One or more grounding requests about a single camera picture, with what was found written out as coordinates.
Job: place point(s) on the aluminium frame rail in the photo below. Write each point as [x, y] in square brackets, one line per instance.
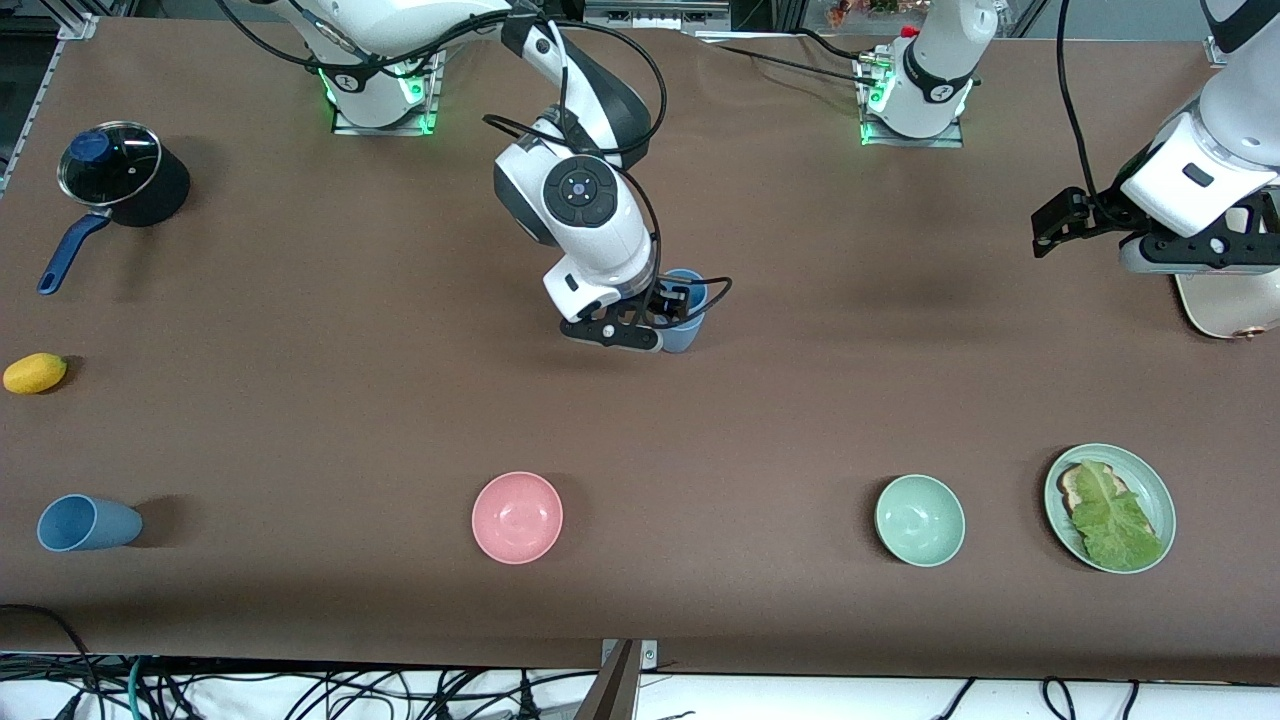
[35, 95]

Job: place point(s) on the dark angled bar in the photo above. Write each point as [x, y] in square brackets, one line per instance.
[612, 695]

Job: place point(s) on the brown table cover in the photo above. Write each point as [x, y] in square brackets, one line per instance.
[640, 450]

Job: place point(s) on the glass lid blue knob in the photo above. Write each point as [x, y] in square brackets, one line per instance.
[110, 160]

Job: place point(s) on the yellow lemon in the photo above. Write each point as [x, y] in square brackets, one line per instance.
[35, 373]

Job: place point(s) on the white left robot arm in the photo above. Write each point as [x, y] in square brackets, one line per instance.
[935, 70]

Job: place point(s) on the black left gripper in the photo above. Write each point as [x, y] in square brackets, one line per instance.
[1098, 214]

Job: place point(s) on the silver table edge bracket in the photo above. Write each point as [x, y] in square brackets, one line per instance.
[650, 655]

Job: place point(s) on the pink bowl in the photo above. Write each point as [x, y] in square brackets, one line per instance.
[517, 518]

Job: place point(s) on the cream frying pan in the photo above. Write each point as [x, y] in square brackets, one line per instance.
[1230, 305]

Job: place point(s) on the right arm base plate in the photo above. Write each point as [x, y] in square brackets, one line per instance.
[432, 100]

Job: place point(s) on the green lettuce leaf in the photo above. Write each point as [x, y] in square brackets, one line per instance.
[1115, 525]

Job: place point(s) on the toast slice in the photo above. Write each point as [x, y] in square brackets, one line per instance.
[1072, 485]

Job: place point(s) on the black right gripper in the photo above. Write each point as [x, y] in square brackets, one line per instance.
[668, 298]

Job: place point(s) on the pale green plate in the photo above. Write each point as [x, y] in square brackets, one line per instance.
[1155, 490]

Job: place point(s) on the pale green bowl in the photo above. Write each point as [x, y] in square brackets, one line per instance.
[920, 520]

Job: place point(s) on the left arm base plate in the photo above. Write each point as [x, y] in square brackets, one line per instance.
[955, 138]

